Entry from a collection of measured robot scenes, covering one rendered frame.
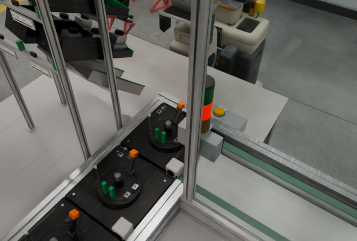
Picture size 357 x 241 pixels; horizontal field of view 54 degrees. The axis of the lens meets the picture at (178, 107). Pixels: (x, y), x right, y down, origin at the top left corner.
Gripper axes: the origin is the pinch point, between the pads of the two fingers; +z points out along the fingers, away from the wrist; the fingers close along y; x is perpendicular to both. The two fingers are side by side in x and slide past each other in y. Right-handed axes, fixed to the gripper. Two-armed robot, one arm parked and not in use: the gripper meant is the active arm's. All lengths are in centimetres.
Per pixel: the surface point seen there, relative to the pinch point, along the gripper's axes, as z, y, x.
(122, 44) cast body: 14.7, 3.1, 3.2
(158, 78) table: 7.5, -7.1, 47.3
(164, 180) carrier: 40, 40, 19
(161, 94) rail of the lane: 15.5, 9.8, 32.2
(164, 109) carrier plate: 20.0, 16.9, 28.9
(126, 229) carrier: 56, 45, 10
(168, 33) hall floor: -63, -121, 176
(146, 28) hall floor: -55, -142, 173
